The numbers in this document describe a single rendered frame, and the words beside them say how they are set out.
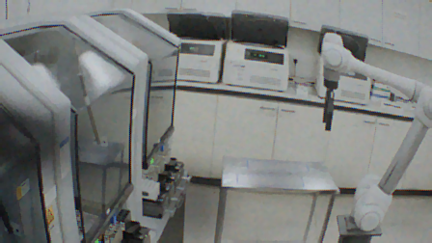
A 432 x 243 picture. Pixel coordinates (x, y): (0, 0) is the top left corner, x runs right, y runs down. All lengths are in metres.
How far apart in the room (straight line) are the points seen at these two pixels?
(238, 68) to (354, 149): 1.31
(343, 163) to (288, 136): 0.63
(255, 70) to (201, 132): 0.70
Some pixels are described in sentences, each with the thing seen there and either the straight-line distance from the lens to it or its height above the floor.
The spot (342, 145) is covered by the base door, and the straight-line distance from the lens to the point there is 4.54.
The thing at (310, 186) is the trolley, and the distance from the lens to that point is 2.52.
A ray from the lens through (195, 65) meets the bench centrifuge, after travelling 4.40.
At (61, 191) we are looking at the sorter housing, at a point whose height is 1.22.
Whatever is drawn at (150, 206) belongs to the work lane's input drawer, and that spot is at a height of 0.79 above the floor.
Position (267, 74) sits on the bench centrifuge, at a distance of 4.37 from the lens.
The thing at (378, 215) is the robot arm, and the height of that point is 0.89.
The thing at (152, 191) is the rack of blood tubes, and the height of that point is 0.86.
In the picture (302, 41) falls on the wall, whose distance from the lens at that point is 4.97.
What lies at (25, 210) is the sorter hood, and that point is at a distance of 0.95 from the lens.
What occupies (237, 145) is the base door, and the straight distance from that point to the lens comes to 4.50.
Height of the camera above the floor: 1.70
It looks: 14 degrees down
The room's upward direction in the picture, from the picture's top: 5 degrees clockwise
